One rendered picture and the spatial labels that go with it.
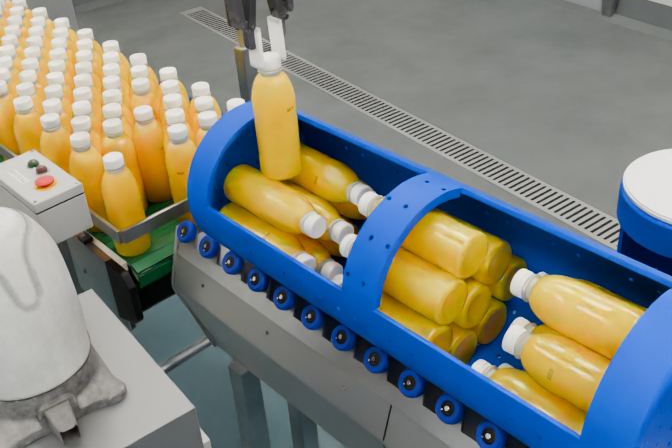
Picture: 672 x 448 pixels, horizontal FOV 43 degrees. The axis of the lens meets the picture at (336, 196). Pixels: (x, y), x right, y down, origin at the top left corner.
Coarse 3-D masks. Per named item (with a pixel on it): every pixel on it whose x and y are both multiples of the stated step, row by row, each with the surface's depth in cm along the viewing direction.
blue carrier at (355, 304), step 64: (320, 128) 145; (192, 192) 148; (384, 192) 153; (448, 192) 123; (256, 256) 140; (384, 256) 118; (576, 256) 124; (384, 320) 119; (512, 320) 134; (640, 320) 98; (448, 384) 115; (640, 384) 94
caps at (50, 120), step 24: (0, 0) 246; (24, 0) 245; (0, 48) 214; (0, 72) 201; (24, 72) 200; (144, 72) 197; (168, 72) 194; (24, 96) 188; (48, 96) 191; (120, 96) 187; (48, 120) 177
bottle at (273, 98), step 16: (256, 80) 138; (272, 80) 136; (288, 80) 138; (256, 96) 138; (272, 96) 137; (288, 96) 138; (256, 112) 139; (272, 112) 138; (288, 112) 139; (256, 128) 142; (272, 128) 139; (288, 128) 140; (272, 144) 141; (288, 144) 142; (272, 160) 143; (288, 160) 143; (272, 176) 145; (288, 176) 145
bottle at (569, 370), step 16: (528, 336) 111; (544, 336) 109; (560, 336) 108; (528, 352) 109; (544, 352) 107; (560, 352) 106; (576, 352) 105; (592, 352) 106; (528, 368) 109; (544, 368) 106; (560, 368) 105; (576, 368) 104; (592, 368) 103; (544, 384) 107; (560, 384) 105; (576, 384) 103; (592, 384) 102; (576, 400) 104
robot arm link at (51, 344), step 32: (0, 224) 103; (32, 224) 105; (0, 256) 100; (32, 256) 102; (0, 288) 100; (32, 288) 102; (64, 288) 107; (0, 320) 101; (32, 320) 103; (64, 320) 107; (0, 352) 102; (32, 352) 104; (64, 352) 107; (0, 384) 105; (32, 384) 106
